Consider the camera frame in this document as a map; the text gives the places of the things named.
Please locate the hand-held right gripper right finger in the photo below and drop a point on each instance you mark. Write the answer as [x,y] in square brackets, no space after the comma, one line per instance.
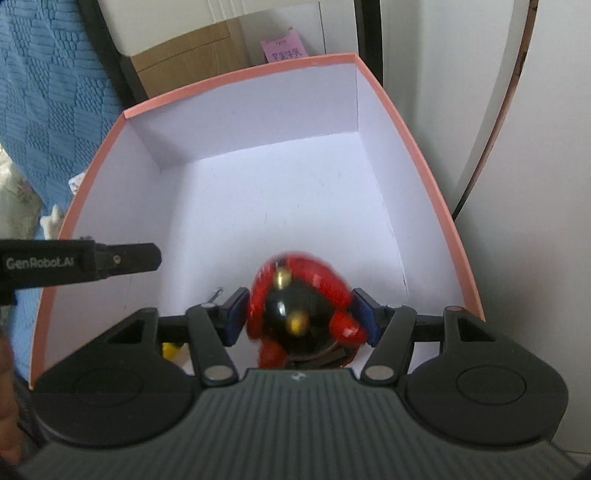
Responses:
[364,316]

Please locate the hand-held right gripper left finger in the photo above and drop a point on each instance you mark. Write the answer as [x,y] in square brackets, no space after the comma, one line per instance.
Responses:
[238,316]

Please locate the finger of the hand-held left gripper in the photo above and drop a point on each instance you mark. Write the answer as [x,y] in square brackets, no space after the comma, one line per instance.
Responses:
[134,258]

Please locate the red and black toy figure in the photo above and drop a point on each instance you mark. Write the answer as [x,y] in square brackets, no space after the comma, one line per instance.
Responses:
[300,318]

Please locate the pink cardboard box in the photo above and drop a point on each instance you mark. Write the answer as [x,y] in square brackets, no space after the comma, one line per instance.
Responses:
[277,184]

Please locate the person's left hand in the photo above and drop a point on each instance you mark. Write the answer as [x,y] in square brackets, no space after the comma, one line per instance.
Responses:
[5,392]

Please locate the blue textured blanket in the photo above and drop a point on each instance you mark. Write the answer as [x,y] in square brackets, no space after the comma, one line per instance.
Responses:
[46,92]

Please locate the white cabinet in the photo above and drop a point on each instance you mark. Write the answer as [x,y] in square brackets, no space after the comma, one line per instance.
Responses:
[531,230]

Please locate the brown cardboard box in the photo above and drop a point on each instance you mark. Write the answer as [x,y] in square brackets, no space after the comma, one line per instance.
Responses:
[194,60]

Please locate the pink packet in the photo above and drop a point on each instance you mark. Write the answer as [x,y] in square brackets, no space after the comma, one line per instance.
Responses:
[282,50]

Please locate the white chair with black frame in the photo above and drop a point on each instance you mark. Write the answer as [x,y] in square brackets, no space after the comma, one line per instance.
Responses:
[184,23]

